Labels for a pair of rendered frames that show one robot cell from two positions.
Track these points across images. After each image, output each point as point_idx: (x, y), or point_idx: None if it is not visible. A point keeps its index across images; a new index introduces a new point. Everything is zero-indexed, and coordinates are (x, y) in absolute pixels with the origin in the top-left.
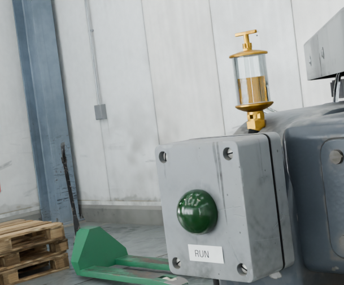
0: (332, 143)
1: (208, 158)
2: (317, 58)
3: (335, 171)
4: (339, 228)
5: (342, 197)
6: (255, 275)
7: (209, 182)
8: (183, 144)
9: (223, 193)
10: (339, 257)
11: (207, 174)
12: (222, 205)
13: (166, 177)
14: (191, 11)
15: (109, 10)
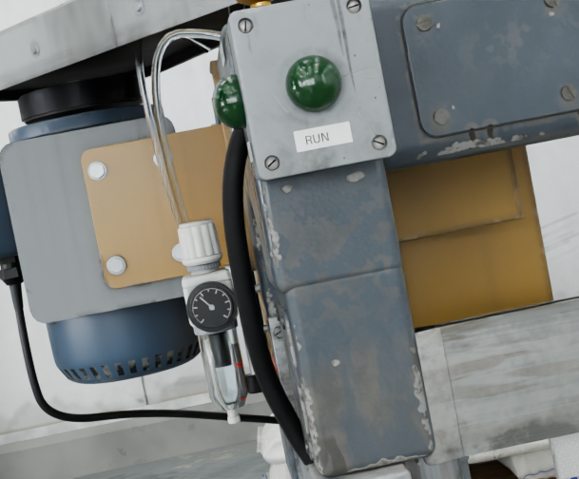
0: (417, 9)
1: (323, 15)
2: (89, 28)
3: (422, 39)
4: (431, 104)
5: (433, 67)
6: (395, 145)
7: (326, 45)
8: (281, 3)
9: (349, 54)
10: (432, 137)
11: (321, 35)
12: (348, 69)
13: (253, 50)
14: None
15: None
